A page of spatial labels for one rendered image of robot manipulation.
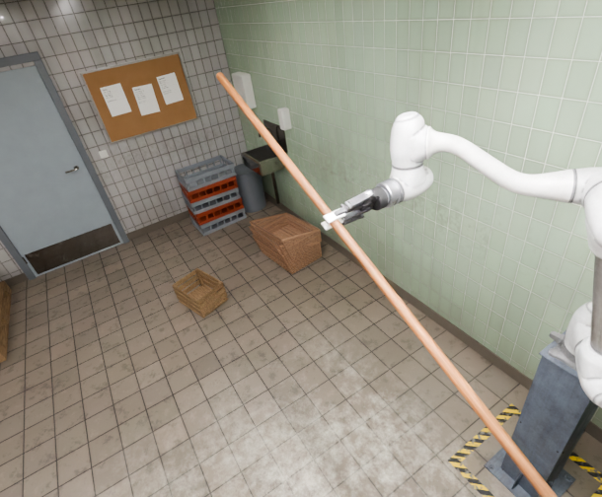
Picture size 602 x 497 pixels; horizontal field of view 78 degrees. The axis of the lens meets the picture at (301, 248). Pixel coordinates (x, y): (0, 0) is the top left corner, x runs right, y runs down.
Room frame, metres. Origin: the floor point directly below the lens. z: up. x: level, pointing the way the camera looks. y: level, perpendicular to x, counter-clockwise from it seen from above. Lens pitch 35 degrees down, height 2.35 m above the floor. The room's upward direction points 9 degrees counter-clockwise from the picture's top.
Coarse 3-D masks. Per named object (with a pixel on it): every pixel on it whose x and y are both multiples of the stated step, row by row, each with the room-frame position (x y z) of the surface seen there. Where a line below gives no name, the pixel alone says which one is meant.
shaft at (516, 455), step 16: (224, 80) 1.59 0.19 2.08; (240, 96) 1.51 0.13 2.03; (256, 128) 1.37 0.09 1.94; (272, 144) 1.28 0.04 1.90; (288, 160) 1.21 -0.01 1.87; (320, 208) 1.04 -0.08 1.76; (336, 224) 0.98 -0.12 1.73; (352, 240) 0.93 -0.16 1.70; (368, 272) 0.84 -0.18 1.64; (384, 288) 0.78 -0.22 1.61; (400, 304) 0.74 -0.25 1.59; (416, 320) 0.69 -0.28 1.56; (416, 336) 0.67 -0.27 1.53; (432, 352) 0.62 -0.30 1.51; (448, 368) 0.58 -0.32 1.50; (464, 384) 0.54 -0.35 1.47; (480, 400) 0.50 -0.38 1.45; (480, 416) 0.48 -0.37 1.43; (496, 432) 0.44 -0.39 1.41; (512, 448) 0.41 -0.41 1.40; (528, 464) 0.37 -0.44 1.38; (528, 480) 0.35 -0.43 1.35; (544, 480) 0.35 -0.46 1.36; (544, 496) 0.32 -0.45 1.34
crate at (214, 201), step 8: (224, 192) 4.12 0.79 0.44; (232, 192) 4.16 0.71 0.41; (200, 200) 4.00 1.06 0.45; (208, 200) 4.03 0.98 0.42; (216, 200) 4.07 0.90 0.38; (224, 200) 4.11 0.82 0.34; (232, 200) 4.15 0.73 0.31; (192, 208) 4.10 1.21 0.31; (200, 208) 4.07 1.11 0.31; (208, 208) 4.02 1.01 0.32
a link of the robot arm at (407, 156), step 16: (416, 112) 1.16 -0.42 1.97; (400, 128) 1.13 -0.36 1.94; (416, 128) 1.11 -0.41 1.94; (400, 144) 1.12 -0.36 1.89; (416, 144) 1.10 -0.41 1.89; (432, 144) 1.09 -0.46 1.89; (448, 144) 1.08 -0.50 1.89; (464, 144) 1.07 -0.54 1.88; (400, 160) 1.12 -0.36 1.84; (416, 160) 1.10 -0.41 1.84; (464, 160) 1.06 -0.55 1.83; (480, 160) 1.03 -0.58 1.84; (496, 160) 1.03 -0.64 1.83; (496, 176) 1.01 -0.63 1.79; (512, 176) 0.99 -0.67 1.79; (528, 176) 0.99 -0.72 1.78; (544, 176) 0.97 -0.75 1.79; (560, 176) 0.94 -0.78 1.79; (528, 192) 0.96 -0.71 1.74; (544, 192) 0.94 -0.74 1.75; (560, 192) 0.91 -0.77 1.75
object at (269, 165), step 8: (264, 120) 4.27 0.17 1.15; (272, 128) 4.12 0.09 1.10; (272, 136) 4.16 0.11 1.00; (280, 136) 3.98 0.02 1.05; (280, 144) 4.01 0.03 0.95; (248, 152) 4.12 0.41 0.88; (256, 152) 4.08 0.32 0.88; (264, 152) 4.04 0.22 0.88; (272, 152) 4.00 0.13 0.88; (248, 160) 4.00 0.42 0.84; (256, 160) 3.85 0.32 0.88; (264, 160) 3.81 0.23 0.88; (272, 160) 3.82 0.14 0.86; (256, 168) 3.84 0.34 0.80; (264, 168) 3.78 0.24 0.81; (272, 168) 3.82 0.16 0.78; (280, 168) 3.86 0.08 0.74; (272, 176) 4.04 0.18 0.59
